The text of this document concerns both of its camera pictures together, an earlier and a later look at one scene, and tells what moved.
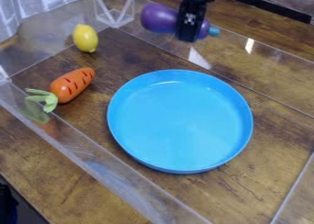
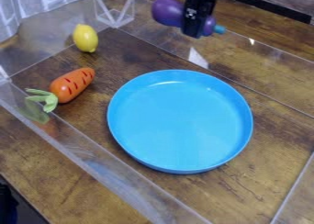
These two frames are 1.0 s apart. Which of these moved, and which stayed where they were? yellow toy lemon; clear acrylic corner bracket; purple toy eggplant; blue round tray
Moved: purple toy eggplant
Stayed: blue round tray; clear acrylic corner bracket; yellow toy lemon
